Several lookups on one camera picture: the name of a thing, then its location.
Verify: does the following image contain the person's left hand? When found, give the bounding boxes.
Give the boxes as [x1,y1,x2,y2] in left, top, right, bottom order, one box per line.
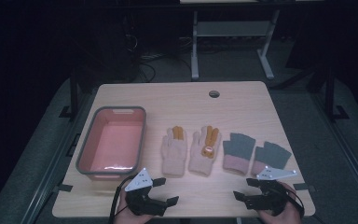
[113,188,157,224]

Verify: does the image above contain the hand-held gripper black cable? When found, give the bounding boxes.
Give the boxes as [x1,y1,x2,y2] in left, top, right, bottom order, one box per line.
[281,183,306,217]
[107,175,138,224]

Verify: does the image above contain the left hand-held gripper black cable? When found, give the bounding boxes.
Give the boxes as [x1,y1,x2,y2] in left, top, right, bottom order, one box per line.
[107,175,138,224]

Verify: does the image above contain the white table frame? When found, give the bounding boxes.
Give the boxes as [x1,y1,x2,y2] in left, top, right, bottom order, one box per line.
[180,0,324,80]

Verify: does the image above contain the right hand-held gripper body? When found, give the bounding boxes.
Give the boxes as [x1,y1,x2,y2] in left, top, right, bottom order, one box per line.
[243,166,298,217]

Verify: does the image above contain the pink basin with grey rim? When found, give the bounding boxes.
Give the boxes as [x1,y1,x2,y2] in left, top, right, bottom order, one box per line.
[76,105,147,182]

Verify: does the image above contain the black metal stand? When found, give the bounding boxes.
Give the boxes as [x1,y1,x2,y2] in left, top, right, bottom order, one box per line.
[59,69,79,120]
[324,62,351,123]

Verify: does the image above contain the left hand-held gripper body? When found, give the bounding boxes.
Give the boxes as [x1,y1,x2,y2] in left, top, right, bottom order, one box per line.
[124,168,171,217]

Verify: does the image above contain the beige glove with orange fingers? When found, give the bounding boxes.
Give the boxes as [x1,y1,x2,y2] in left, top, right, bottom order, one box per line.
[160,125,188,178]

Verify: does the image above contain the bundle of floor cables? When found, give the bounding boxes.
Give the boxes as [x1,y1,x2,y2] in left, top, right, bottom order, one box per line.
[134,35,197,83]

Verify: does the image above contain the grey and pink fingerless glove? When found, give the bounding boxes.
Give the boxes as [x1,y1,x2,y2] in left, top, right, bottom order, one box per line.
[222,133,256,175]
[250,141,293,177]

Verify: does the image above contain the black tape strip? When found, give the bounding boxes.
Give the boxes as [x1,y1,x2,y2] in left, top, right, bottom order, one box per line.
[52,183,75,193]
[293,182,317,192]

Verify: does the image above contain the person's right hand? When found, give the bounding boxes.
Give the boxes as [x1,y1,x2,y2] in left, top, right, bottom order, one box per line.
[257,181,303,224]

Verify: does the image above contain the beige glove with bear patch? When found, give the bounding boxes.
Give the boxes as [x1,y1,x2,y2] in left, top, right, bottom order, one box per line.
[188,125,222,177]

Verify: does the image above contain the right hand-held gripper black cable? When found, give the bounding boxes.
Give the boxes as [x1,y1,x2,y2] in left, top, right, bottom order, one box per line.
[281,183,306,217]

